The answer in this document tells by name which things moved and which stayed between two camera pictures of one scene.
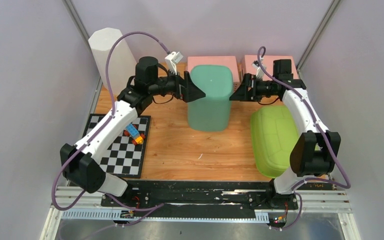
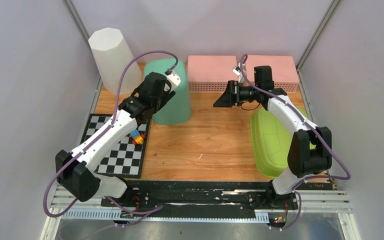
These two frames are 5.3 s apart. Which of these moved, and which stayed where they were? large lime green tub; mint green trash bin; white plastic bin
Moved: mint green trash bin
Stayed: large lime green tub; white plastic bin
